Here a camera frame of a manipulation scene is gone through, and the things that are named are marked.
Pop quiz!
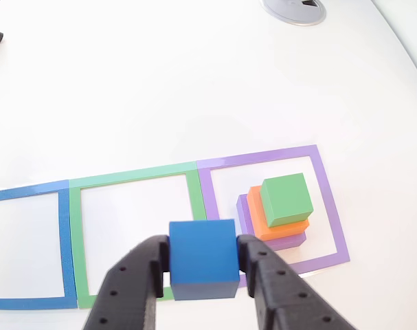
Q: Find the small blue cube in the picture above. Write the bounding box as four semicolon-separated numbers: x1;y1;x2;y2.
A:
168;219;242;300

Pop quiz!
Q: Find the orange block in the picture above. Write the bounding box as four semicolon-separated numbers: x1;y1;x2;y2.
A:
247;185;311;241

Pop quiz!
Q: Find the green cube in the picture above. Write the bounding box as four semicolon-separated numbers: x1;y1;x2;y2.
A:
259;173;315;228

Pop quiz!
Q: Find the purple block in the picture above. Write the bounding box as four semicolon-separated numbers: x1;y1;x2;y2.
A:
236;194;307;252

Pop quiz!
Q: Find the green square frame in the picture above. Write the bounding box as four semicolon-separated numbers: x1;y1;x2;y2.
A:
69;161;208;309

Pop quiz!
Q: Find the blue square frame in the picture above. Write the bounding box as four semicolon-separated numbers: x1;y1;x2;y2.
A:
0;179;78;310

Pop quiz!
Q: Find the purple square frame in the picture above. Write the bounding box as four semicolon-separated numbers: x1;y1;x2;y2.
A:
196;144;351;289

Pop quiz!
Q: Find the round silver cable grommet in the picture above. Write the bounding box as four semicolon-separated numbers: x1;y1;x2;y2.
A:
259;0;328;27

